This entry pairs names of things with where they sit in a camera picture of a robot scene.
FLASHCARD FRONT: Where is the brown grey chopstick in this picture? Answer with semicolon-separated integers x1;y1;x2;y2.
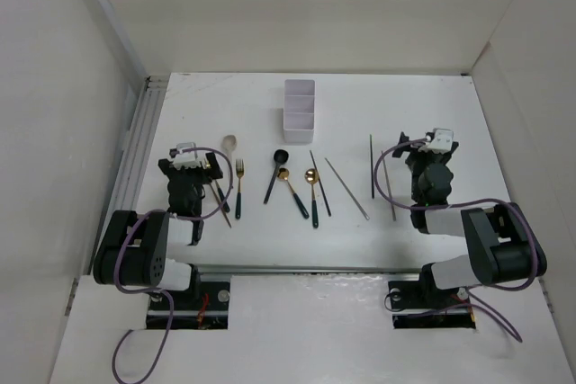
381;151;397;222

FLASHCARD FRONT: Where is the dark green chopstick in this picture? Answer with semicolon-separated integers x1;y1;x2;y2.
369;134;375;200

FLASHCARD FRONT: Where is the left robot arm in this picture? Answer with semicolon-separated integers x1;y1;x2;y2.
93;147;232;309

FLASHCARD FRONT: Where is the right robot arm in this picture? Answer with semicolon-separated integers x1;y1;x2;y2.
392;129;547;307

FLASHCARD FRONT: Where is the brown wooden chopstick left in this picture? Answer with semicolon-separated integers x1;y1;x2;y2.
209;183;232;229

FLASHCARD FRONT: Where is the beige plastic spoon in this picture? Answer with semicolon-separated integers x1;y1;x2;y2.
221;134;238;163

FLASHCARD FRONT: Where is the silver metal chopstick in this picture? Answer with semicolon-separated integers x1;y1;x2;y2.
324;157;370;221

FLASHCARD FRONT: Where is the black spoon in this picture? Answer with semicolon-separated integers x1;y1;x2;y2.
264;148;289;204

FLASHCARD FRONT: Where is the dark chopstick centre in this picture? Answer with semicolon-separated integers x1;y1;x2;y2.
309;150;332;218

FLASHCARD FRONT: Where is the white three-compartment utensil holder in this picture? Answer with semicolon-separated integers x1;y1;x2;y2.
283;79;316;144

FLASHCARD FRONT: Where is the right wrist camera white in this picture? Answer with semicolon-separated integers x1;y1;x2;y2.
418;128;455;154

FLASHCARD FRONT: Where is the rose gold fork green handle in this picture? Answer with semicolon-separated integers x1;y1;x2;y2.
214;180;230;213

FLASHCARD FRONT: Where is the aluminium frame left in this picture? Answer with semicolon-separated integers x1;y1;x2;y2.
105;76;169;219

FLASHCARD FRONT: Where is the gold spoon green handle left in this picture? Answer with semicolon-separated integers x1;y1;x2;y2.
277;168;310;219

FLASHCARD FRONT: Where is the gold spoon green handle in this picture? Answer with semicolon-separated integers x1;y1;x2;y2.
305;168;320;229
277;168;310;219

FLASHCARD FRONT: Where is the gold spoon green handle right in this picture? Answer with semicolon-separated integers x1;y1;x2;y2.
305;168;320;229

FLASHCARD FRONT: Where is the aluminium rail front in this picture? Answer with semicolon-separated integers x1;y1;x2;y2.
197;264;420;275

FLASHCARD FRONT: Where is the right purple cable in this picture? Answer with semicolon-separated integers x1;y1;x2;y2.
373;138;548;344

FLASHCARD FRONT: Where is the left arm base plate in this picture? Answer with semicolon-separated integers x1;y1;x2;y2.
145;279;230;330

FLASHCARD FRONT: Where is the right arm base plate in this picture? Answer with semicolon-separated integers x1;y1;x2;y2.
386;280;476;330

